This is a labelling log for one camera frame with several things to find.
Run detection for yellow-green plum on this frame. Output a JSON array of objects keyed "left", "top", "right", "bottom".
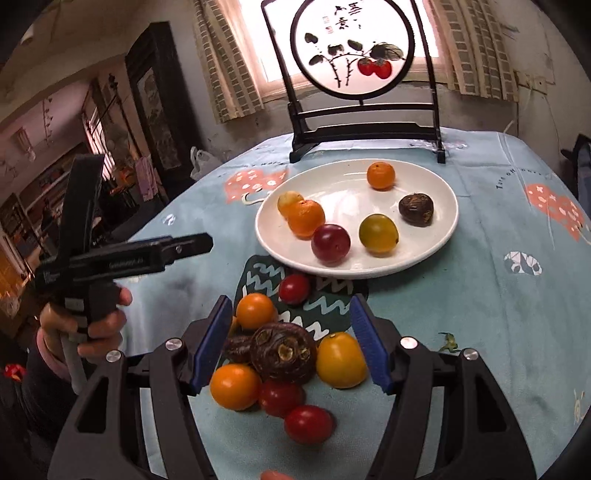
[{"left": 359, "top": 213, "right": 399, "bottom": 256}]

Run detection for checked curtain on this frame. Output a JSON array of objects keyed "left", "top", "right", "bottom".
[
  {"left": 427, "top": 0, "right": 518, "bottom": 100},
  {"left": 193, "top": 0, "right": 265, "bottom": 124}
]

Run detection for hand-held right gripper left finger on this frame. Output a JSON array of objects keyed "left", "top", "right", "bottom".
[{"left": 60, "top": 295, "right": 234, "bottom": 480}]

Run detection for orange cherry tomato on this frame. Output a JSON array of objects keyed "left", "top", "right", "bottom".
[
  {"left": 236, "top": 292, "right": 278, "bottom": 330},
  {"left": 210, "top": 363, "right": 262, "bottom": 411}
]

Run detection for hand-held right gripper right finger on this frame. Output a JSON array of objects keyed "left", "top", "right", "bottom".
[{"left": 348, "top": 293, "right": 539, "bottom": 480}]

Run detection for red cherry tomato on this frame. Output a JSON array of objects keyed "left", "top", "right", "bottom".
[
  {"left": 257, "top": 379, "right": 304, "bottom": 418},
  {"left": 284, "top": 405, "right": 334, "bottom": 446},
  {"left": 278, "top": 273, "right": 311, "bottom": 305}
]

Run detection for light blue printed tablecloth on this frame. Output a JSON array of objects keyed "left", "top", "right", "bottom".
[{"left": 88, "top": 127, "right": 591, "bottom": 480}]

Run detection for person's left forearm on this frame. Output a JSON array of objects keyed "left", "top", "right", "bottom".
[{"left": 14, "top": 332, "right": 88, "bottom": 444}]

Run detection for pink hanging cloth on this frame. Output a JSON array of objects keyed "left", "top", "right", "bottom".
[{"left": 135, "top": 157, "right": 155, "bottom": 201}]

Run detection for wooden bookshelf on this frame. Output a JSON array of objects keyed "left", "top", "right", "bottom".
[{"left": 0, "top": 152, "right": 93, "bottom": 278}]

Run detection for small yellow plum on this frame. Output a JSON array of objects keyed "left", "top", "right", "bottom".
[{"left": 277, "top": 191, "right": 304, "bottom": 217}]

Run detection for small dark water chestnut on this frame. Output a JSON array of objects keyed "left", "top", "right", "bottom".
[{"left": 222, "top": 335, "right": 254, "bottom": 364}]

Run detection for white plastic bag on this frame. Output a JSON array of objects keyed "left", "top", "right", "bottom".
[{"left": 190, "top": 147, "right": 220, "bottom": 182}]

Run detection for white oval plate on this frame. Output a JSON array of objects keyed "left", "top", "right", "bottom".
[{"left": 255, "top": 160, "right": 459, "bottom": 278}]

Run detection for dark wooden framed panel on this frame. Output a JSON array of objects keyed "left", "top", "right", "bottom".
[{"left": 124, "top": 22, "right": 204, "bottom": 204}]

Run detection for brown water chestnut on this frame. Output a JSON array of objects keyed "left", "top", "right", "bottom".
[{"left": 398, "top": 193, "right": 435, "bottom": 227}]

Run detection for large scarred water chestnut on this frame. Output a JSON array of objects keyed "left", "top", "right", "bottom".
[{"left": 250, "top": 322, "right": 318, "bottom": 385}]

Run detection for orange tangerine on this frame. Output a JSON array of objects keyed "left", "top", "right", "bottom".
[
  {"left": 287, "top": 198, "right": 326, "bottom": 239},
  {"left": 367, "top": 161, "right": 396, "bottom": 191}
]

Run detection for dark red plum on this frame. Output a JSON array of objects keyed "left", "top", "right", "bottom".
[{"left": 311, "top": 224, "right": 350, "bottom": 265}]

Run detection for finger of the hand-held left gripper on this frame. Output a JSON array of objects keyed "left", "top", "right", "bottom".
[
  {"left": 58, "top": 154, "right": 106, "bottom": 275},
  {"left": 154, "top": 233, "right": 214, "bottom": 271}
]

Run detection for white wall socket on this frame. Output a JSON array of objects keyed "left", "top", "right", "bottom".
[{"left": 515, "top": 69, "right": 550, "bottom": 93}]

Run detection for yellow cherry tomato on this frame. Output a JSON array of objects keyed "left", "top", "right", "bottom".
[{"left": 316, "top": 331, "right": 369, "bottom": 388}]

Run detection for person's left hand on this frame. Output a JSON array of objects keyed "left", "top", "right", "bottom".
[{"left": 39, "top": 286, "right": 133, "bottom": 365}]

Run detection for black framed painted table screen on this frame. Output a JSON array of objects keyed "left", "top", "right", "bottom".
[{"left": 260, "top": 0, "right": 447, "bottom": 164}]

